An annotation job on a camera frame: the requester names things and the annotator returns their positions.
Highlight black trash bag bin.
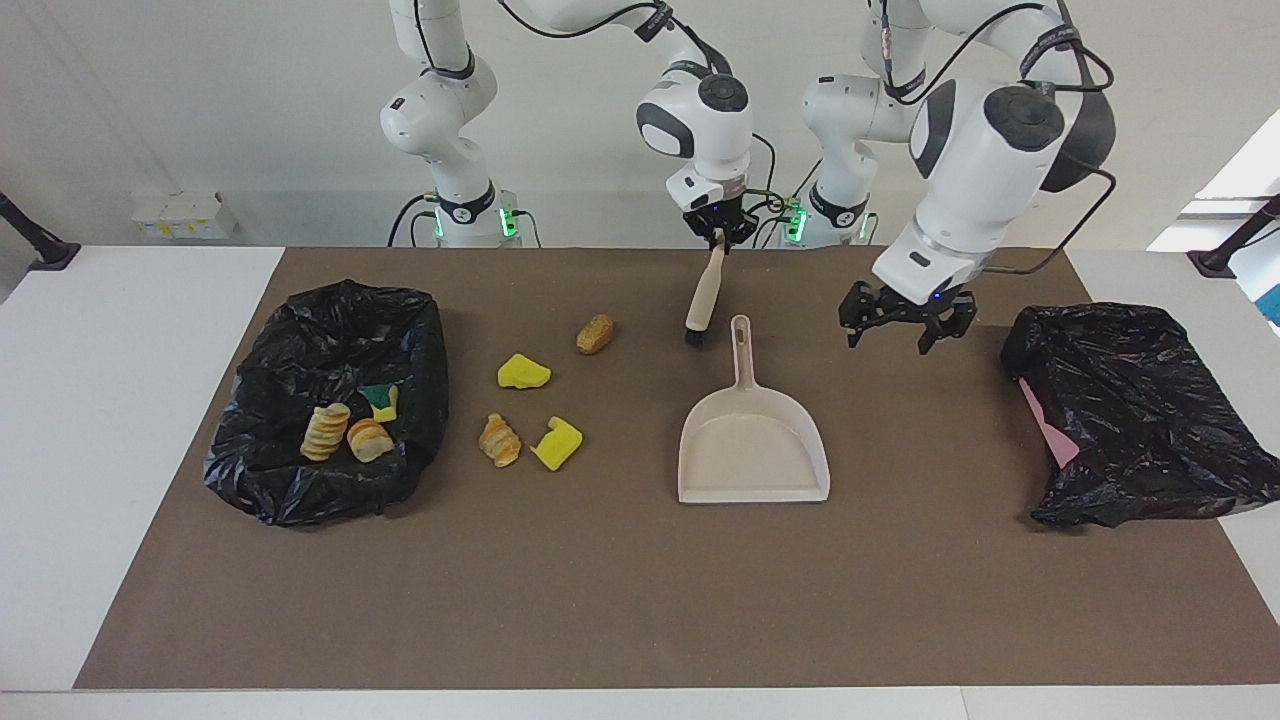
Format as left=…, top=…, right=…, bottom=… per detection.
left=1000, top=303, right=1280, bottom=530
left=203, top=279, right=450, bottom=528

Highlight brown table mat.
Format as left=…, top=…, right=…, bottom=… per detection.
left=73, top=247, right=1280, bottom=691

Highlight black camera stand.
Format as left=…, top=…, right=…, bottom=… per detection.
left=1187, top=195, right=1280, bottom=279
left=0, top=190, right=81, bottom=273

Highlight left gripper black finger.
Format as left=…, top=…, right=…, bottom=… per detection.
left=838, top=283, right=883, bottom=350
left=917, top=298, right=979, bottom=357

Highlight pink plastic bin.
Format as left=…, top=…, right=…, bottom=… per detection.
left=1018, top=378, right=1083, bottom=469

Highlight striped toy croissant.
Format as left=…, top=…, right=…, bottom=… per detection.
left=346, top=418, right=393, bottom=464
left=478, top=412, right=523, bottom=469
left=300, top=402, right=352, bottom=463

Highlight beige plastic dustpan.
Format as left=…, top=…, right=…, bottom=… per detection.
left=677, top=314, right=832, bottom=504

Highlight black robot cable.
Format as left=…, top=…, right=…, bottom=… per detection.
left=880, top=0, right=1118, bottom=276
left=497, top=0, right=801, bottom=251

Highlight beige brush black bristles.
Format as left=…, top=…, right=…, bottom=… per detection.
left=684, top=230, right=729, bottom=349

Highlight white wall socket boxes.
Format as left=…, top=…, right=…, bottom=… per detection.
left=130, top=190, right=239, bottom=241

